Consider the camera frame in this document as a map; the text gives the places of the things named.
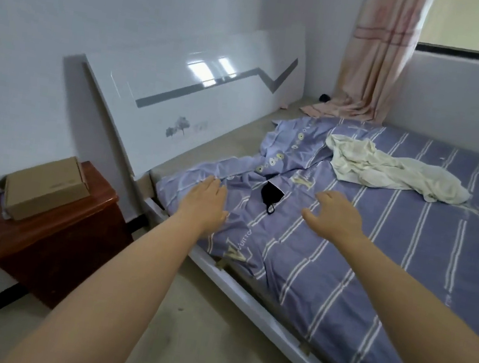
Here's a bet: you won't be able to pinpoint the person's right hand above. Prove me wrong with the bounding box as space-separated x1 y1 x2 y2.
297 186 373 251

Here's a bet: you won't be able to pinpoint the person's left hand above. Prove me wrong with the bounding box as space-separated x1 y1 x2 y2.
172 171 234 242

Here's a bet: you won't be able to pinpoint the person's right forearm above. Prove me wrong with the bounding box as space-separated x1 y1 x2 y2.
317 229 479 363

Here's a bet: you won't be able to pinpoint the person's left forearm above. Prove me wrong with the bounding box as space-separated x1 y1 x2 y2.
0 196 212 363

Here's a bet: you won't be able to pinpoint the black face mask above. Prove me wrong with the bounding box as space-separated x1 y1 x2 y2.
258 180 287 217

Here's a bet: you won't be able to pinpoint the cream crumpled cloth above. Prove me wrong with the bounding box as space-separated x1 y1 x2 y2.
319 132 478 209

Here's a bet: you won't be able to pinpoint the blue striped duvet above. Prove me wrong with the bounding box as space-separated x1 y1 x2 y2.
129 92 479 363

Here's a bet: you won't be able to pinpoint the white glossy headboard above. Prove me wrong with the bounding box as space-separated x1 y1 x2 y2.
66 0 315 203

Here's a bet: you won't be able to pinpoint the red-brown wooden nightstand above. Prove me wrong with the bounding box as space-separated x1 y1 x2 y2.
0 147 145 320

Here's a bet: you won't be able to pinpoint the pink patterned curtain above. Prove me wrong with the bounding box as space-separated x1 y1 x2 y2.
299 0 431 133

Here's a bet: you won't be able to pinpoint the brown cardboard box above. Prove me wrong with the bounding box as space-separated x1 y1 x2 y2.
0 147 96 231

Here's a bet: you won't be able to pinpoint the white bed frame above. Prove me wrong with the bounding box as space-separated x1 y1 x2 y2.
118 194 399 363

